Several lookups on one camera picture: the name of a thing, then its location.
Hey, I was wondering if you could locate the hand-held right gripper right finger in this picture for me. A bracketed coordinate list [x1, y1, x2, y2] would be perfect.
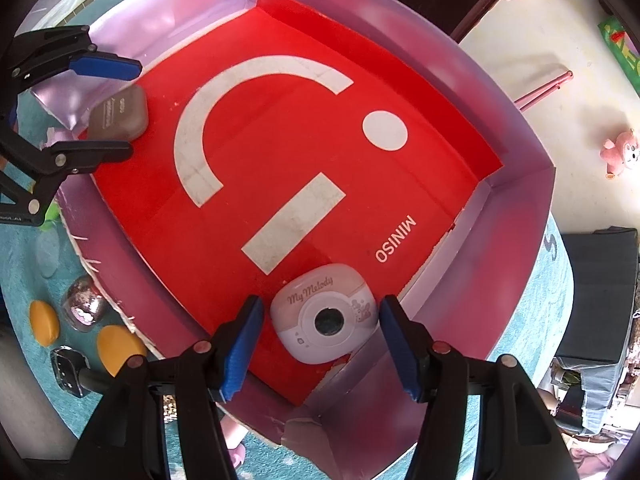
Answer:
[378, 295, 583, 480]

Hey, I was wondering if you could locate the glitter bottle with red cap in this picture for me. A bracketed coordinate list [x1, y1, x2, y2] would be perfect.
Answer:
[60, 276, 108, 333]

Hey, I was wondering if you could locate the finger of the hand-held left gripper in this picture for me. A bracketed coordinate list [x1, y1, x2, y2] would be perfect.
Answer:
[0, 25, 143, 111]
[0, 122, 135, 213]

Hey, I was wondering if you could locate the clear plastic disc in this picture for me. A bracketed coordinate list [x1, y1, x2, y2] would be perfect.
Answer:
[35, 230, 63, 278]

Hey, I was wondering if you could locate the pink white toy camera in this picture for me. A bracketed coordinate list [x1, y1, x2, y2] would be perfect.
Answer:
[270, 263, 378, 366]

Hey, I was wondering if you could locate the dark table with blue cloth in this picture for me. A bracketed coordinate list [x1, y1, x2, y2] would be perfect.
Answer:
[552, 227, 640, 436]

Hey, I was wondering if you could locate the pink stick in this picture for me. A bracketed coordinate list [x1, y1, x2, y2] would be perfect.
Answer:
[515, 71, 574, 111]

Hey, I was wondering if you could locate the black nail polish bottle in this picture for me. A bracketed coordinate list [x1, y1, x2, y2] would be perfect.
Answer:
[50, 347, 108, 400]

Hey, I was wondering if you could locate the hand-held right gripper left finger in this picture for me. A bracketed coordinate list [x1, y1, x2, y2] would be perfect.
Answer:
[70, 295, 265, 480]

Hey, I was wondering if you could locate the red-bottomed cardboard box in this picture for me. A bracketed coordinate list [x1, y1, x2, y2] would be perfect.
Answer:
[31, 0, 557, 480]

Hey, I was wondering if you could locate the grey earbud case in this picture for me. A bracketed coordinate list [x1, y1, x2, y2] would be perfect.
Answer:
[87, 85, 149, 140]

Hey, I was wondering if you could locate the yellow green toy figure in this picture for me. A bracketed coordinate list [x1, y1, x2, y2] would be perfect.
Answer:
[40, 205, 63, 233]

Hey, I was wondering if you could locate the green bag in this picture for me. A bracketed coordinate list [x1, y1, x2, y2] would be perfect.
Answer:
[598, 16, 640, 93]

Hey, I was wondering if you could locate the orange round disc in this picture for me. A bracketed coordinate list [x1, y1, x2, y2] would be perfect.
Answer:
[96, 325, 148, 378]
[29, 300, 62, 347]

